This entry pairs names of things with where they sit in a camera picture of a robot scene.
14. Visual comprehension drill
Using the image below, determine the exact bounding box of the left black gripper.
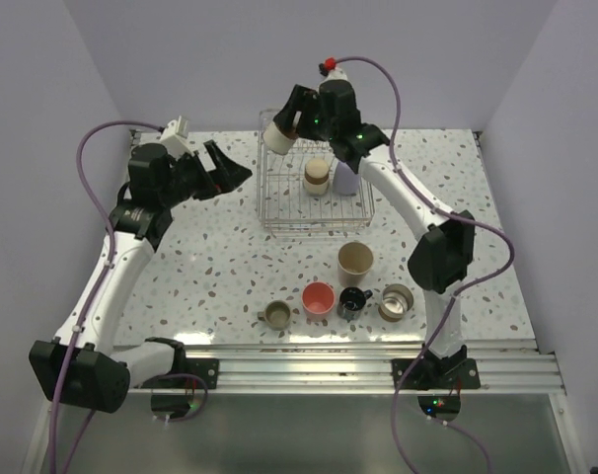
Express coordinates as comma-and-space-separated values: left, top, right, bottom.
159, 140, 251, 208

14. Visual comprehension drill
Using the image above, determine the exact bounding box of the steel cup with brown band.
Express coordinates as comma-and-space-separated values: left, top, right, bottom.
303, 158, 330, 196

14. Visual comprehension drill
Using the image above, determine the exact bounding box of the lavender plastic cup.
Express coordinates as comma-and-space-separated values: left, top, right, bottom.
333, 161, 360, 196

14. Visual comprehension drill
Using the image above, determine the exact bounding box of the small olive mug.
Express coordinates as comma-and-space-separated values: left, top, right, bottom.
258, 300, 291, 331

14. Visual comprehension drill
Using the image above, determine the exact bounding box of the coral pink cup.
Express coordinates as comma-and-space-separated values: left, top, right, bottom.
301, 281, 336, 321

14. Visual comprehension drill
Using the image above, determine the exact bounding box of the black mug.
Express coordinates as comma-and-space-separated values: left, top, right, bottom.
336, 287, 373, 322

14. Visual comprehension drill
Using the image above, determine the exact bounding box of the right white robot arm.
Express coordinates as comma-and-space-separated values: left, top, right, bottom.
263, 79, 475, 390

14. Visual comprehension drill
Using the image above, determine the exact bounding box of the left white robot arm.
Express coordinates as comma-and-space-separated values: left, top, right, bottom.
29, 140, 253, 413

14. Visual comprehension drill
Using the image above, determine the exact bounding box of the tall beige cup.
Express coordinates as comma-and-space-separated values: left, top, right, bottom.
337, 241, 374, 287

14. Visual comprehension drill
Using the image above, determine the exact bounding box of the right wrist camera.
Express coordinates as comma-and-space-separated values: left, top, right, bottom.
319, 57, 349, 83

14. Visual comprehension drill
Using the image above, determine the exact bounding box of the wire dish rack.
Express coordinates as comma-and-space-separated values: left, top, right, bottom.
257, 109, 374, 237

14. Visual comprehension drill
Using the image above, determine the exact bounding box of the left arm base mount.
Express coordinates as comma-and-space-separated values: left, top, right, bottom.
141, 358, 220, 390

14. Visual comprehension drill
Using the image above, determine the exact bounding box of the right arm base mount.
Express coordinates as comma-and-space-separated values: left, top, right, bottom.
402, 357, 482, 391

